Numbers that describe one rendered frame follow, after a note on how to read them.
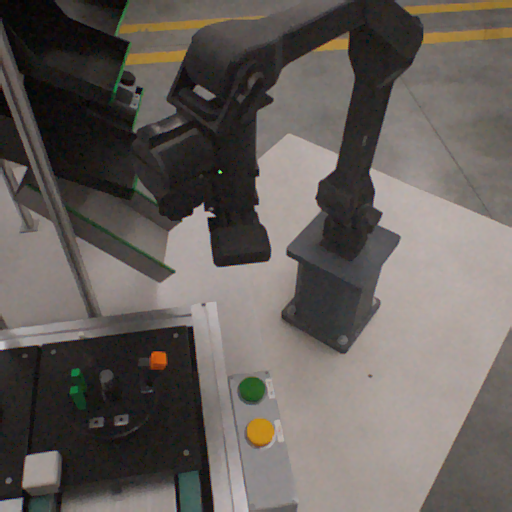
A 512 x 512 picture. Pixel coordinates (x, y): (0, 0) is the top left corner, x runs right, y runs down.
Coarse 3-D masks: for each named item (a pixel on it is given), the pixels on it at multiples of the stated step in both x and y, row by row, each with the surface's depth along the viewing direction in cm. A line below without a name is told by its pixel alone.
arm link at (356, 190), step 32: (352, 32) 64; (352, 64) 67; (384, 64) 63; (352, 96) 70; (384, 96) 68; (352, 128) 72; (352, 160) 75; (320, 192) 81; (352, 192) 77; (352, 224) 81
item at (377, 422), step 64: (384, 192) 130; (448, 256) 116; (384, 320) 104; (448, 320) 104; (320, 384) 95; (384, 384) 95; (448, 384) 95; (320, 448) 87; (384, 448) 87; (448, 448) 87
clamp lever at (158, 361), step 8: (144, 360) 75; (152, 360) 74; (160, 360) 74; (144, 368) 75; (152, 368) 75; (160, 368) 75; (144, 376) 79; (152, 376) 77; (144, 384) 78; (152, 384) 79
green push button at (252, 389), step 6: (246, 378) 83; (252, 378) 83; (258, 378) 83; (240, 384) 83; (246, 384) 83; (252, 384) 83; (258, 384) 83; (240, 390) 82; (246, 390) 82; (252, 390) 82; (258, 390) 82; (264, 390) 82; (246, 396) 81; (252, 396) 81; (258, 396) 81; (252, 402) 82
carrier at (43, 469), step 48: (144, 336) 89; (48, 384) 83; (96, 384) 81; (192, 384) 83; (48, 432) 78; (96, 432) 76; (144, 432) 78; (192, 432) 78; (48, 480) 71; (96, 480) 73
